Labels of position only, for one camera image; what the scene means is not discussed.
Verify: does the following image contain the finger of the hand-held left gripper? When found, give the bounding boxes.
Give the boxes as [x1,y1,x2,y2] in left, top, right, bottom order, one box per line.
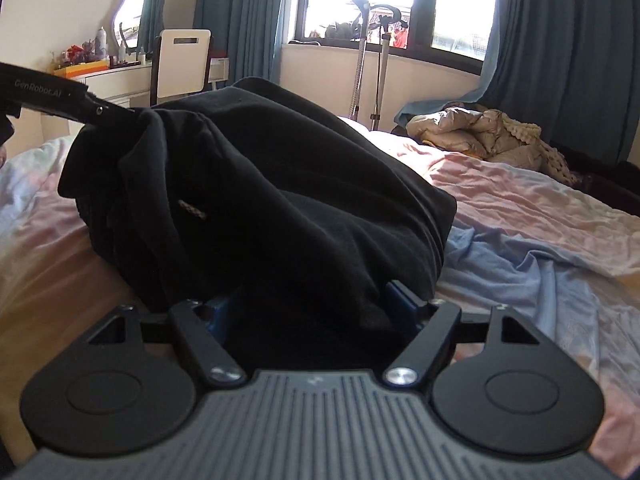
[80,91,147,124]

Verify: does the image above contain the teal curtain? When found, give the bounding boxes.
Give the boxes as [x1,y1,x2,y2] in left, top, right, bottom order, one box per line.
[192,0,302,93]
[394,0,640,172]

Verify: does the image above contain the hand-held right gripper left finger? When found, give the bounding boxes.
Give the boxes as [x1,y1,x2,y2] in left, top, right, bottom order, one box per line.
[87,296,249,388]

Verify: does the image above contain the beige puffer jacket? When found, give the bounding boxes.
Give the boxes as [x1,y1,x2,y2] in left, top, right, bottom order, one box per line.
[405,106,519,162]

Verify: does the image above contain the red ornament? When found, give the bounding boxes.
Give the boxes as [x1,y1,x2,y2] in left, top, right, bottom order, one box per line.
[64,44,96,64]

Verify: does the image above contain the white chair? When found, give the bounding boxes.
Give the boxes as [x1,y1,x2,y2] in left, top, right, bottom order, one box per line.
[149,28,214,107]

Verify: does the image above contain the cream knit blanket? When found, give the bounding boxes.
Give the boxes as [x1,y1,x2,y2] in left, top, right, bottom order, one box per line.
[487,109,582,187]

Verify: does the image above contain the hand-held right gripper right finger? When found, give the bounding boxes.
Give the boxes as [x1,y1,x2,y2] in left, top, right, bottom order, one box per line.
[382,280,543,391]

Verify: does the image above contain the white desk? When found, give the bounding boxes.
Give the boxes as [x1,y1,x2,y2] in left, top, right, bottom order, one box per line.
[52,57,157,109]

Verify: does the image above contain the wavy wall mirror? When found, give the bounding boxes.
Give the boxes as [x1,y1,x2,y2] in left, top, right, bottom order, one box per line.
[111,0,166,54]

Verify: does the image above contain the tripod stand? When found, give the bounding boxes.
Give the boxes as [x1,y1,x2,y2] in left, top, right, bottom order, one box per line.
[369,4,413,132]

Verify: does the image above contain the black fleece pants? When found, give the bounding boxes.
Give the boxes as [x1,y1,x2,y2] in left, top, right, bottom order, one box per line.
[57,77,458,371]

